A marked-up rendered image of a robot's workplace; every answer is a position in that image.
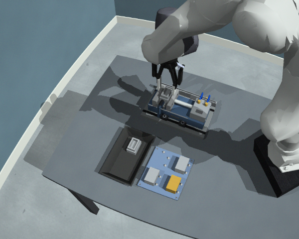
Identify yellow rectangular block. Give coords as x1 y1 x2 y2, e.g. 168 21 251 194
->
166 175 181 194

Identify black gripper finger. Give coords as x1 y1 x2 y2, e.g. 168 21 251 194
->
152 63 165 91
167 63 185 96

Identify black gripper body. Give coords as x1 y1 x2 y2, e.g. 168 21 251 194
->
163 58 178 69

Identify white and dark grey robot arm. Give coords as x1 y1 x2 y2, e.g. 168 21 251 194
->
141 0 299 173

